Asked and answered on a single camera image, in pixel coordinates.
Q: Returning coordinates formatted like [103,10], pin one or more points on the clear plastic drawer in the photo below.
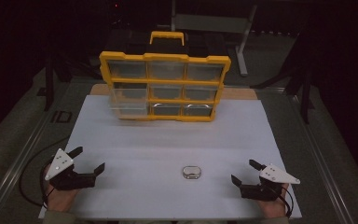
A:
[129,102]

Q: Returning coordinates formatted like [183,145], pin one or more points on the black metal stand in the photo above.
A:
[305,93]
[48,84]

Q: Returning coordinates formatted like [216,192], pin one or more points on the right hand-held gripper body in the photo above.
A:
[275,175]

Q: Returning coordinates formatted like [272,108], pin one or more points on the aluminium rail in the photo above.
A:
[320,155]
[15,165]

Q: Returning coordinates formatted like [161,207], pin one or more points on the yellow black drawer organizer cabinet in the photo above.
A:
[167,81]

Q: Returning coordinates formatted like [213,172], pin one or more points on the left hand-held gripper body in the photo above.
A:
[59,164]

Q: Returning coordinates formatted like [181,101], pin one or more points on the person's right hand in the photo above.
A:
[273,209]

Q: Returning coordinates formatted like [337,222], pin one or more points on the person's left hand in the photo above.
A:
[60,200]

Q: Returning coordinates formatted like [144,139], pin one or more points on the grey metal desk frame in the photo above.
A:
[214,24]

